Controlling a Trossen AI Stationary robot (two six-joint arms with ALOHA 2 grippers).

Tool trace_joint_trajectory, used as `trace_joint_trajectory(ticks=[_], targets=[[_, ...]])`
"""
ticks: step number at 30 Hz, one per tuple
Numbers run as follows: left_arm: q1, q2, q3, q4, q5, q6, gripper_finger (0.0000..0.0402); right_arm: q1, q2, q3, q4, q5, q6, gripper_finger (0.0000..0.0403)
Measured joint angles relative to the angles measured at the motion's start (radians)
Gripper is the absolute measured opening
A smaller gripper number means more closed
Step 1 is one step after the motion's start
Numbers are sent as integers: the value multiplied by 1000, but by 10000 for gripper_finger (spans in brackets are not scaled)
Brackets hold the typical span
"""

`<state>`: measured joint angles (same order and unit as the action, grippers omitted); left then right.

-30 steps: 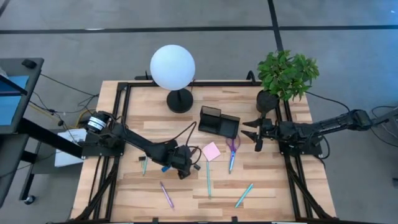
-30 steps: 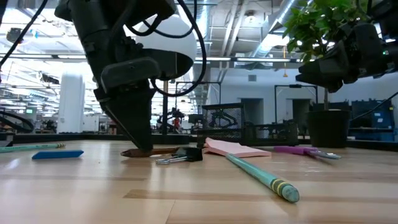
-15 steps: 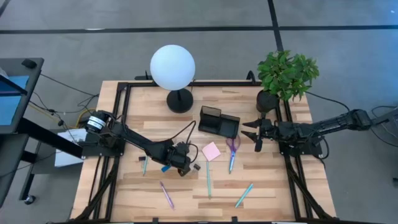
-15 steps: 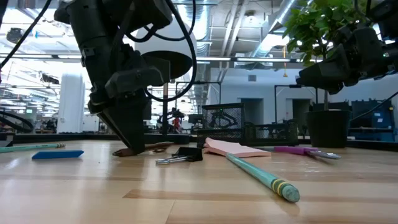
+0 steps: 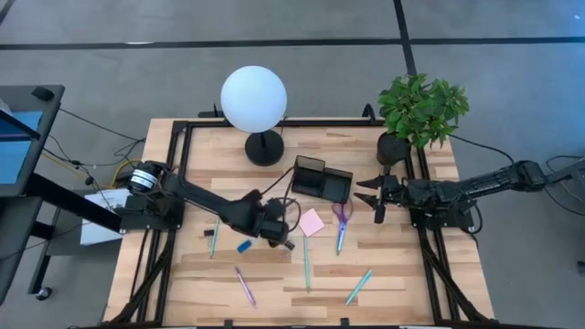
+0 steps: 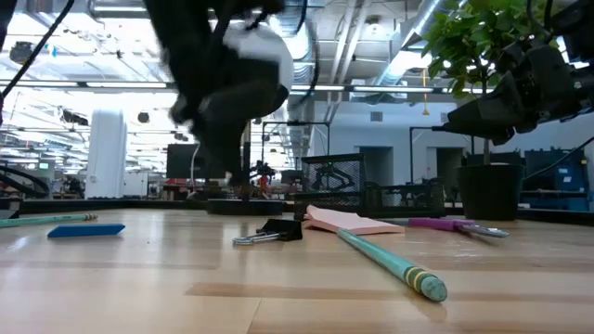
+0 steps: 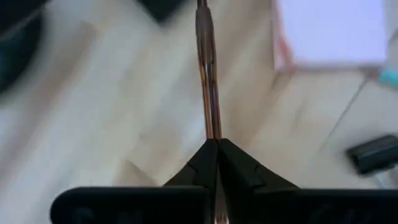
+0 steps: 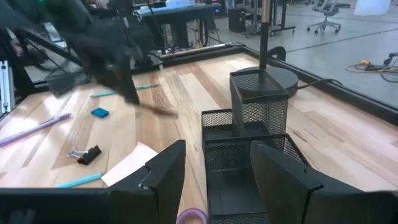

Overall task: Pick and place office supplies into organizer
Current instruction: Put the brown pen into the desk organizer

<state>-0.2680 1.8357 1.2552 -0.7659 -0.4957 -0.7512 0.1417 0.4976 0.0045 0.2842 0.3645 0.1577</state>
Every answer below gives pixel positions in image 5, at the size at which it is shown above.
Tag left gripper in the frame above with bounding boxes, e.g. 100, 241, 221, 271
237, 189, 293, 249

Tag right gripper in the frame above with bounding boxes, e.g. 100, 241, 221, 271
354, 175, 413, 225

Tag pink sticky note pad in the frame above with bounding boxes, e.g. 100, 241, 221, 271
298, 207, 326, 239

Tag teal pen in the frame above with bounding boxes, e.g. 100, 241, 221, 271
208, 218, 221, 260
302, 235, 313, 293
344, 268, 374, 307

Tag purple handled scissors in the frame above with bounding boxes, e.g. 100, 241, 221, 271
331, 197, 356, 257

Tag purple pen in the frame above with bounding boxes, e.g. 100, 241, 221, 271
234, 265, 258, 308

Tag black mesh desk organizer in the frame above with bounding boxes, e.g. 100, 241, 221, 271
291, 154, 355, 205

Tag green potted plant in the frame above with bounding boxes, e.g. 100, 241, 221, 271
376, 72, 471, 167

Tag white globe table lamp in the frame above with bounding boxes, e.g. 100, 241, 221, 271
219, 65, 289, 167

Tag grey equipment stand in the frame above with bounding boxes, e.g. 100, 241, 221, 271
543, 154, 585, 216

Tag black side desk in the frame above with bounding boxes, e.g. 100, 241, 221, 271
0, 84, 124, 302

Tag black computer mouse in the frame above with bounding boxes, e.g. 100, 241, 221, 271
30, 85, 56, 102

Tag blue screen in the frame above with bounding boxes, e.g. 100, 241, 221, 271
0, 109, 45, 186

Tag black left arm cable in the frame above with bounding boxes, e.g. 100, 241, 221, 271
260, 166, 303, 235

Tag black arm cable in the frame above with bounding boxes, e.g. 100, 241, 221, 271
450, 133, 516, 165
260, 166, 303, 235

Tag black aluminium table frame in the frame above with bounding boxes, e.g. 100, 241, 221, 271
109, 117, 493, 328

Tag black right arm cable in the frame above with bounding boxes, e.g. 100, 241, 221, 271
450, 133, 516, 165

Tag yellow floor cable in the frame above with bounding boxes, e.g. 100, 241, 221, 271
40, 150, 143, 188

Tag black floor cables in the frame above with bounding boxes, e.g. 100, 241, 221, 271
45, 107, 147, 193

